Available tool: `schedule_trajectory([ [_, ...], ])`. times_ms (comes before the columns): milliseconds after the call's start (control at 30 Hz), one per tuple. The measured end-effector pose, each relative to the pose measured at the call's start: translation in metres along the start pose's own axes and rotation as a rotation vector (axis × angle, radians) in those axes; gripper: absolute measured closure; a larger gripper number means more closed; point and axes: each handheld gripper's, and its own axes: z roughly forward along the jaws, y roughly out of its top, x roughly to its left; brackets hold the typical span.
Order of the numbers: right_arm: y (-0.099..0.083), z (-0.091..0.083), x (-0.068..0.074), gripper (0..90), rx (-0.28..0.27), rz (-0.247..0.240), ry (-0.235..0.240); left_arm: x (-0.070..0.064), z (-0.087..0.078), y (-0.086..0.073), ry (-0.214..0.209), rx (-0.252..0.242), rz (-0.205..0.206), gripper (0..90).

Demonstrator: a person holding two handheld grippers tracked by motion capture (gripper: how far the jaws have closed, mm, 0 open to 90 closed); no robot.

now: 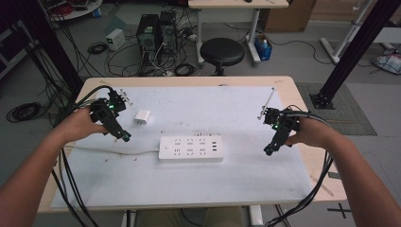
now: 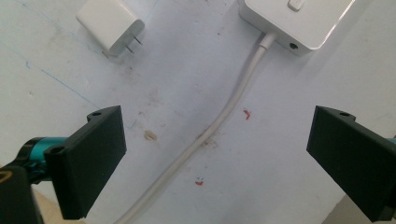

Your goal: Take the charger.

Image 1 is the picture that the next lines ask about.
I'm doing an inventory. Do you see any person's left leg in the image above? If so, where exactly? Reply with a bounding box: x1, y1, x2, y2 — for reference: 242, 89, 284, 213
135, 207, 190, 227

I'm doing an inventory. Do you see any black coiled cable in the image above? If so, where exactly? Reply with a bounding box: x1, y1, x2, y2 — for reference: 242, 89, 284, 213
87, 41, 109, 55
173, 62, 197, 78
6, 101, 43, 123

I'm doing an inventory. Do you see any pale plastic bag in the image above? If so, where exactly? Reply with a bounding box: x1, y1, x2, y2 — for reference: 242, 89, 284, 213
371, 53, 401, 76

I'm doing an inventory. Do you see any white charger plug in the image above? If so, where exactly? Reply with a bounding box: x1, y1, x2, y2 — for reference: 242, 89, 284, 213
133, 109, 151, 127

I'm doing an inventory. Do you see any person's left hand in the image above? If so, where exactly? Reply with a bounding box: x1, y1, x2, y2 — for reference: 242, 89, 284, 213
56, 107, 109, 144

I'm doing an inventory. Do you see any round white table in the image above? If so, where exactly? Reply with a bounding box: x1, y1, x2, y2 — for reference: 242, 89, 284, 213
41, 0, 103, 23

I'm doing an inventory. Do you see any white table mat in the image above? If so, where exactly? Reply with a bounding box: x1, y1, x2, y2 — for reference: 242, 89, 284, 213
50, 85, 314, 210

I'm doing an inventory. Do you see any white table leg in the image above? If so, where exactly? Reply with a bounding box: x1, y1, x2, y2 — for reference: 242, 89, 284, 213
121, 209, 138, 227
249, 204, 265, 227

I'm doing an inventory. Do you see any black round stool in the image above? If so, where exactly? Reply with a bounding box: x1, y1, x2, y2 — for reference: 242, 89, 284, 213
200, 37, 246, 77

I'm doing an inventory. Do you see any brown cardboard box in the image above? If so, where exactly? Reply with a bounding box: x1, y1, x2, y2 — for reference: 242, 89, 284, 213
259, 0, 317, 33

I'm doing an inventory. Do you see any black aluminium post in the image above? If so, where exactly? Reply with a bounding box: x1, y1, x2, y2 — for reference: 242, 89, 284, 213
18, 0, 84, 93
308, 0, 401, 111

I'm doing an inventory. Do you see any black left gripper cable bundle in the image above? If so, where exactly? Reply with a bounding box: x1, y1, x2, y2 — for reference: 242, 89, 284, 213
51, 84, 119, 227

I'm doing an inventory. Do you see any black computer tower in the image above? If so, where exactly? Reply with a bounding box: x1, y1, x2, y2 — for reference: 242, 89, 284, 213
159, 9, 178, 53
135, 13, 162, 67

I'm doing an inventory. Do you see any grey floor mat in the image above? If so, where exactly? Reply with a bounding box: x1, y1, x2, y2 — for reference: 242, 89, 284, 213
295, 82, 378, 136

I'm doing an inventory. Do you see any white power strip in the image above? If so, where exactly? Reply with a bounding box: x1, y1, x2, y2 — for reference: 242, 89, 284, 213
158, 135, 225, 163

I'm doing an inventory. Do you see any black right gripper cable bundle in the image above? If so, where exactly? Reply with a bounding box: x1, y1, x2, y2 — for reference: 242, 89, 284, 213
264, 104, 335, 227

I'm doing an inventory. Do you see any person's right hand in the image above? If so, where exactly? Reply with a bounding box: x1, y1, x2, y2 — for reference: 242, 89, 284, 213
284, 115, 336, 149

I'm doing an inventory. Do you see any white power strip cable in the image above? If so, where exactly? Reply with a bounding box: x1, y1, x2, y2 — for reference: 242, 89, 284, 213
62, 144, 161, 157

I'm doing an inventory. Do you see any white-legged wooden desk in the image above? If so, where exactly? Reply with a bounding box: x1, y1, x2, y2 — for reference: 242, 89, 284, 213
187, 0, 290, 67

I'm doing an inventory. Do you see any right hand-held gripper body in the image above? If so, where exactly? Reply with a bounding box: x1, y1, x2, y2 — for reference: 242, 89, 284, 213
256, 87, 301, 135

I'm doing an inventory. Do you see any white power supply box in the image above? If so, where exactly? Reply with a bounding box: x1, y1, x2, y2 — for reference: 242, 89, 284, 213
105, 27, 127, 51

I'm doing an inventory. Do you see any white metal desk frame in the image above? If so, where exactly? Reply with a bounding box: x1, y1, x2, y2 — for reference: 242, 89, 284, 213
320, 0, 401, 65

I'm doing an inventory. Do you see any person's leg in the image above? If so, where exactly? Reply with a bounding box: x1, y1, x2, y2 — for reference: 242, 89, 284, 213
135, 207, 190, 227
202, 206, 245, 227

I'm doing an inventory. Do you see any person's right leg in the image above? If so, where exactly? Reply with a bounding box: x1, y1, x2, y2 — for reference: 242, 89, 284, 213
202, 206, 245, 227

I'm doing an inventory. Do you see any black gripper cable bundle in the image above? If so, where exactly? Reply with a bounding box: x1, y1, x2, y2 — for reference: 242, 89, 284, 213
264, 104, 335, 227
51, 84, 119, 227

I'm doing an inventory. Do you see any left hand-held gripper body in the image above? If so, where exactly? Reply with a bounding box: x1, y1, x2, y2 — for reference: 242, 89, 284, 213
89, 89, 133, 126

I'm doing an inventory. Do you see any blue box with bottle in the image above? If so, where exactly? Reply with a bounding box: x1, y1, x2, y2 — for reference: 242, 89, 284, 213
253, 33, 273, 61

